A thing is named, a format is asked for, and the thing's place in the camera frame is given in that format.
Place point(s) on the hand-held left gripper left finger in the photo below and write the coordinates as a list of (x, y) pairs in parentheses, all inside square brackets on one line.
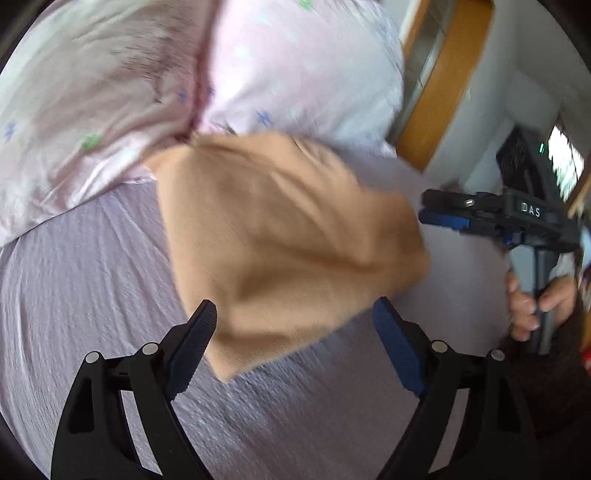
[(194, 344)]

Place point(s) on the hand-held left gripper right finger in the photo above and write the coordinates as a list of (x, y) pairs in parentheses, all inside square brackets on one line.
[(396, 344)]

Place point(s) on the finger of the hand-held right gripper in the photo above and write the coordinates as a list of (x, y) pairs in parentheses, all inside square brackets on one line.
[(461, 203), (445, 222)]

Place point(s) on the tan small cloth garment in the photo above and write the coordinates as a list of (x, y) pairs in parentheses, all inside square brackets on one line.
[(286, 240)]

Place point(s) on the person's right forearm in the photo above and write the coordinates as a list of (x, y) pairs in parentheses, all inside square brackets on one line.
[(554, 378)]

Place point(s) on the person's right hand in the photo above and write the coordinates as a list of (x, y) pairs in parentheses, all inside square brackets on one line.
[(521, 304)]

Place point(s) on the window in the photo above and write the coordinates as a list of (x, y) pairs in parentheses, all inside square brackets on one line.
[(565, 157)]

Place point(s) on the lavender bed sheet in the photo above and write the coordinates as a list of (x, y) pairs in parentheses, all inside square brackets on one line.
[(92, 295)]

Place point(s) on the pale pink star pillow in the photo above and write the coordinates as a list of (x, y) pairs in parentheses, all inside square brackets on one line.
[(300, 74)]

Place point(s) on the pink satin star pillow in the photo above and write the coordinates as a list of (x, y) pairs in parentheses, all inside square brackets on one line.
[(87, 110)]

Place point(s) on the wooden door frame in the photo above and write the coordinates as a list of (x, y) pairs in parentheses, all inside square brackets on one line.
[(443, 87)]

